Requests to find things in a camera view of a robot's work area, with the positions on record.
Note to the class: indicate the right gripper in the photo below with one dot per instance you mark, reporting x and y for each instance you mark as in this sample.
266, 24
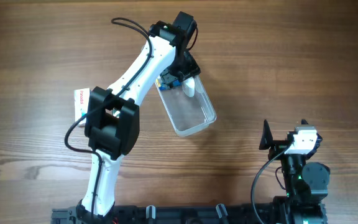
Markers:
279, 146

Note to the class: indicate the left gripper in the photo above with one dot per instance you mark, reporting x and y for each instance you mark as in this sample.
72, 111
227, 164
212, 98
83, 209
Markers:
180, 74

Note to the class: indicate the blue VapoDrops box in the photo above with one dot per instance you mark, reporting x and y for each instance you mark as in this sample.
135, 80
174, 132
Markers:
163, 86

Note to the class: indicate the small white lotion bottle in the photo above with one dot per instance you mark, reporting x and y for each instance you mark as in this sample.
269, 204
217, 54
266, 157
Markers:
188, 87

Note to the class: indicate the clear plastic container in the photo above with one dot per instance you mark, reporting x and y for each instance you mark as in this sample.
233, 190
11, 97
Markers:
188, 115

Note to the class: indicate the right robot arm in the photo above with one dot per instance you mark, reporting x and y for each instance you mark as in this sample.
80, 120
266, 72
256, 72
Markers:
306, 184

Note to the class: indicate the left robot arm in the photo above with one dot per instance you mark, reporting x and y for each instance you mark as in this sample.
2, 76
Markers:
112, 121

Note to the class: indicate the white Panadol box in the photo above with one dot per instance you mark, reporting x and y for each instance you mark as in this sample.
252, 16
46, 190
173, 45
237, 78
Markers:
81, 98

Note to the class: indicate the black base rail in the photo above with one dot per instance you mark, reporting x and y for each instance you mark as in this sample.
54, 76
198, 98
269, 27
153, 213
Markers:
188, 214

